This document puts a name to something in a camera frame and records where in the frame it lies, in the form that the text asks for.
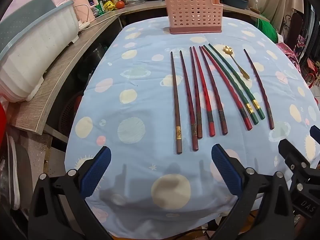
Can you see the red wavy chopstick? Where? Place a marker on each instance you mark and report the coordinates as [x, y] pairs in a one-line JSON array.
[[227, 87]]

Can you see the white bin teal lid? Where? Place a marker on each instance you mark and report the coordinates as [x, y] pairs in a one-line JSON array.
[[31, 39]]

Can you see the pink floral cloth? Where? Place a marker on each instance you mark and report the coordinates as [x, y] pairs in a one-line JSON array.
[[289, 53]]

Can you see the brown chopstick gold band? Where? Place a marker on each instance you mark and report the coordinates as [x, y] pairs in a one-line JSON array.
[[176, 107]]

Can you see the dark maroon wavy chopstick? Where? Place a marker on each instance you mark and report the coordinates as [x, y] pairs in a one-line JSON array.
[[263, 93]]

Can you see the pink perforated utensil holder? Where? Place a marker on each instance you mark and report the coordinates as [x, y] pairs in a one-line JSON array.
[[194, 16]]

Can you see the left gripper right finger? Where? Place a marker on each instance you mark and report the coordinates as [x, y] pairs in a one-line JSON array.
[[275, 215]]

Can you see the wooden side counter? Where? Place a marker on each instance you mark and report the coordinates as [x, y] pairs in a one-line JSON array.
[[32, 115]]

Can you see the gold flower spoon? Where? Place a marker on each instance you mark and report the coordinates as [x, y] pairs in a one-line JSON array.
[[229, 51]]

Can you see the green bag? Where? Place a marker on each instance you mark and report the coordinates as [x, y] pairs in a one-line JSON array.
[[267, 29]]

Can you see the bright red chopstick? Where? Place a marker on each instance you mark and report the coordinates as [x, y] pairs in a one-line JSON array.
[[207, 103]]

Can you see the red tomato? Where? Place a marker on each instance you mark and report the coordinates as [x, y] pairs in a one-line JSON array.
[[120, 5]]

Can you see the green chopstick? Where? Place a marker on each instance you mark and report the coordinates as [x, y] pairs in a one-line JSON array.
[[245, 108], [247, 93]]

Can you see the dark red patterned chopstick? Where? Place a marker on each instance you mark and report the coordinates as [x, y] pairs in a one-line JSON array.
[[193, 127]]

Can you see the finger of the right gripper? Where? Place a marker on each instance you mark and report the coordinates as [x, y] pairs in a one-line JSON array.
[[298, 165], [315, 132]]

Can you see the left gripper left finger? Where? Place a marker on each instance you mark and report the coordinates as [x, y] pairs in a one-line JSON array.
[[58, 208]]

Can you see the clear food container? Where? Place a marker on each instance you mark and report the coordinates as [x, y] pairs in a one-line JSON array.
[[134, 2]]

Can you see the pink electric kettle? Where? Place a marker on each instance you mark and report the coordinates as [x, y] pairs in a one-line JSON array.
[[84, 9]]

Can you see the dark brown-red chopstick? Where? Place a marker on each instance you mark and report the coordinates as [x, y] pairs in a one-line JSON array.
[[197, 97]]

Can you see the blue planet-print tablecloth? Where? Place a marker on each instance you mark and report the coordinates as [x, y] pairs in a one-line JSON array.
[[156, 185]]

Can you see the yellow snack packet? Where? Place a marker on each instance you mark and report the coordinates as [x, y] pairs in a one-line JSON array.
[[109, 6]]

